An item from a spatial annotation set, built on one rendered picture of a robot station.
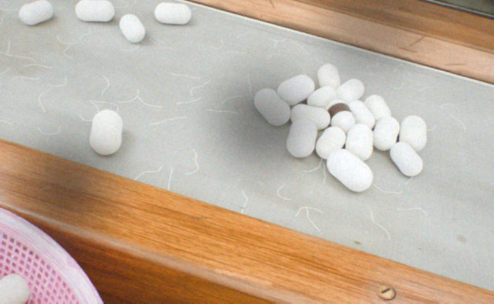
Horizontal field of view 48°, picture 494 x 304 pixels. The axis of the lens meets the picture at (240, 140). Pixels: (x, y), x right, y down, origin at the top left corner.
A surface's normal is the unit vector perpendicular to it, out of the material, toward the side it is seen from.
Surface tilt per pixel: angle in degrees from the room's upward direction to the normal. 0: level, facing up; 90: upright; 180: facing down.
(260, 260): 0
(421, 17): 0
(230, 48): 0
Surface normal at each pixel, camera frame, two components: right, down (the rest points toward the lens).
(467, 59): -0.07, -0.15
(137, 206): 0.16, -0.77
